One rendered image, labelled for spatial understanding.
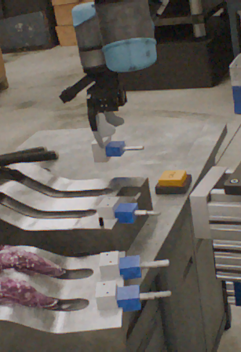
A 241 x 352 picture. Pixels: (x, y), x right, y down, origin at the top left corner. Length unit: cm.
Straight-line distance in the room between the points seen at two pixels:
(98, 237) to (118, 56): 56
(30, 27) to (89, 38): 699
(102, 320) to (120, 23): 51
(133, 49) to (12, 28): 780
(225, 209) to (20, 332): 42
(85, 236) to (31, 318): 30
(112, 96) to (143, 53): 69
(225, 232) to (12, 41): 766
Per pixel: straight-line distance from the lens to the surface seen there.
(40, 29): 848
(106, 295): 114
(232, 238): 119
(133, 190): 152
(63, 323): 114
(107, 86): 160
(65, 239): 140
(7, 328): 113
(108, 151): 165
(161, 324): 166
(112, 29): 89
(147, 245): 144
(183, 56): 546
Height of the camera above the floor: 149
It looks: 22 degrees down
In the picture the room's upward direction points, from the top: 10 degrees counter-clockwise
